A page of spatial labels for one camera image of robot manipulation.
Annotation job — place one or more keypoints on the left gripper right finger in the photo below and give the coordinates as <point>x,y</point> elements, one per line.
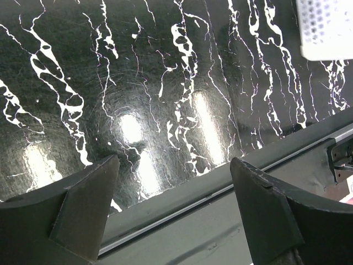
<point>284,224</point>

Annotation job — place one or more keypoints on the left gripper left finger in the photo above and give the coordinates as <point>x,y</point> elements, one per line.
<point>61,223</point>

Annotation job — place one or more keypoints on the white plastic basket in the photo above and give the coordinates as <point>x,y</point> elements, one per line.
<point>325,28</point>

